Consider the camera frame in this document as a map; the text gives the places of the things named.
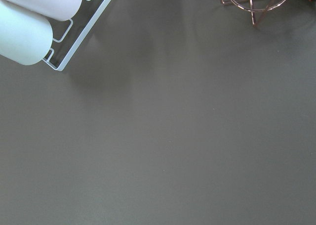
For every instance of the white wire cup rack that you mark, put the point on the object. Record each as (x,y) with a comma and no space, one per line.
(68,35)

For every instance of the mint green cup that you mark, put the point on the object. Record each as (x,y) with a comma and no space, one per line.
(25,37)

